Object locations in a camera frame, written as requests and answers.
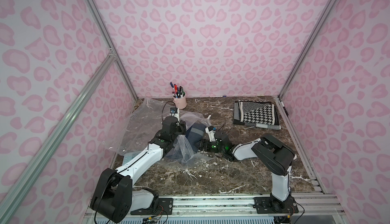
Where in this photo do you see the clear plastic vacuum bag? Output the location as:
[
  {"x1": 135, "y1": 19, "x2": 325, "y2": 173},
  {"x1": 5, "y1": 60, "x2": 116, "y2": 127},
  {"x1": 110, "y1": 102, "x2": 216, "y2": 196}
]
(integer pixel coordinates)
[{"x1": 103, "y1": 99, "x2": 213, "y2": 170}]

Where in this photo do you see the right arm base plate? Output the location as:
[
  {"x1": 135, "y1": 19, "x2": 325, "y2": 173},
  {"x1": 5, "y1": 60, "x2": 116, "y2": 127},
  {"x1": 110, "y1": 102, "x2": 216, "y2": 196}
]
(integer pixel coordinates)
[{"x1": 253, "y1": 196, "x2": 299, "y2": 215}]

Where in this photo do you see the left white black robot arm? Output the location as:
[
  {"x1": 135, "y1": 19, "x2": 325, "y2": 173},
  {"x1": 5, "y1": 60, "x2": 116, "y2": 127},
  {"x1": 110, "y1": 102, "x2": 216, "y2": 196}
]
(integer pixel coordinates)
[{"x1": 89, "y1": 116, "x2": 186, "y2": 224}]

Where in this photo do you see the navy blue plaid blanket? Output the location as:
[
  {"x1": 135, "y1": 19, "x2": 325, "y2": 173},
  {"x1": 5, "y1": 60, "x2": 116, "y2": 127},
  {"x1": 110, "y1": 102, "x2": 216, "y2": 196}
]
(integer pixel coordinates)
[{"x1": 169, "y1": 123, "x2": 206, "y2": 162}]

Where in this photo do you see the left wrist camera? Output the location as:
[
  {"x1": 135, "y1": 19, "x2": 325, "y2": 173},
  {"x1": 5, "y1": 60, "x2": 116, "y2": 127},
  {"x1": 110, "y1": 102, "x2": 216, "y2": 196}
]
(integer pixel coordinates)
[{"x1": 169, "y1": 107, "x2": 179, "y2": 117}]

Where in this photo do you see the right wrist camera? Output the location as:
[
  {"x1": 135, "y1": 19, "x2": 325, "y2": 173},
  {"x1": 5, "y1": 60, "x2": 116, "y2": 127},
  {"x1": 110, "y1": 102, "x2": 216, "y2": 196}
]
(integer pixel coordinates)
[{"x1": 205, "y1": 126, "x2": 216, "y2": 142}]

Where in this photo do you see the zigzag patterned blanket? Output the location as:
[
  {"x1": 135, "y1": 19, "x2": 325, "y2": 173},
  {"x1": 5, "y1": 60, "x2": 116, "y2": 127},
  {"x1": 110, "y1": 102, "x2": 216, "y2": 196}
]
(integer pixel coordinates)
[{"x1": 238, "y1": 101, "x2": 272, "y2": 110}]

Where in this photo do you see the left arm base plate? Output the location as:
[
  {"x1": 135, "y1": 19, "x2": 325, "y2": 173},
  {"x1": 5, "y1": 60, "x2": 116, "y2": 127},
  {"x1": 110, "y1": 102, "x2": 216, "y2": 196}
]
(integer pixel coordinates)
[{"x1": 130, "y1": 198, "x2": 173, "y2": 215}]

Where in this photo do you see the grey black checked blanket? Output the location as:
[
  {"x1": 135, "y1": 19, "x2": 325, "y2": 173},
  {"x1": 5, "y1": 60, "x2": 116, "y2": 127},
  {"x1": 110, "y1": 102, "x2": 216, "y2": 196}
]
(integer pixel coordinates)
[{"x1": 233, "y1": 100, "x2": 281, "y2": 130}]

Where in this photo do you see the black marker on rail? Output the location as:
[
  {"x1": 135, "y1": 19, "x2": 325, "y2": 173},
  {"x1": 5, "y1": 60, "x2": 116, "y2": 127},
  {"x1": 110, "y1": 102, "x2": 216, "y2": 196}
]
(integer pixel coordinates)
[{"x1": 280, "y1": 101, "x2": 289, "y2": 116}]

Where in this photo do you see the pink metal pen cup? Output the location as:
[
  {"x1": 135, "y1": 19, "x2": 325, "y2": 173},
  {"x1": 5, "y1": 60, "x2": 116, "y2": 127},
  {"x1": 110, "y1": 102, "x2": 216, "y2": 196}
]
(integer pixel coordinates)
[{"x1": 173, "y1": 96, "x2": 187, "y2": 110}]

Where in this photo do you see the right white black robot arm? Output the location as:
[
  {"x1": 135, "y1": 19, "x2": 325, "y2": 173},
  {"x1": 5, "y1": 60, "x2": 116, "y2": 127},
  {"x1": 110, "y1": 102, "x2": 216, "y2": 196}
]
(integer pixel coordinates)
[{"x1": 198, "y1": 130, "x2": 297, "y2": 203}]

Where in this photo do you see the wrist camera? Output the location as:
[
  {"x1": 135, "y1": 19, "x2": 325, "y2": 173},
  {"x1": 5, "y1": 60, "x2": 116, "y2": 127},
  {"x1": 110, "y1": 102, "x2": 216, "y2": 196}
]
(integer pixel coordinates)
[
  {"x1": 169, "y1": 107, "x2": 179, "y2": 117},
  {"x1": 205, "y1": 126, "x2": 216, "y2": 142}
]

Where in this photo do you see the houndstooth black white blanket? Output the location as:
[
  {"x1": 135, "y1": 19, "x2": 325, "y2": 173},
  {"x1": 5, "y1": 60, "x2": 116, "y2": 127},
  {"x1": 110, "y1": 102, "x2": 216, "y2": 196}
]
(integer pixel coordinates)
[{"x1": 240, "y1": 104, "x2": 276, "y2": 125}]

